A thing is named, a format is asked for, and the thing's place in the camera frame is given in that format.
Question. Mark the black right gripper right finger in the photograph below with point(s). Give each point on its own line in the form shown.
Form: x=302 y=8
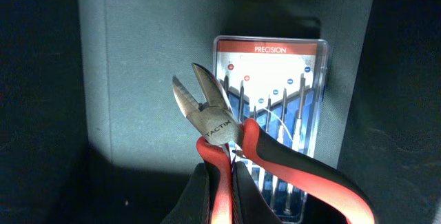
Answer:
x=249 y=206

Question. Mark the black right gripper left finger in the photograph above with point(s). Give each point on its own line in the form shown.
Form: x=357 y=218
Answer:
x=196 y=203

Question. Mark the red handled cutting pliers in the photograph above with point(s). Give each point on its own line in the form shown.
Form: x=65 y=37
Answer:
x=218 y=127

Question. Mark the precision screwdriver set case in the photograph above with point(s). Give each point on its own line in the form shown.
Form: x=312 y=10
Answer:
x=278 y=82

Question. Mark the black open gift box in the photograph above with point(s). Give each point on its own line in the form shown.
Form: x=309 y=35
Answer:
x=91 y=133

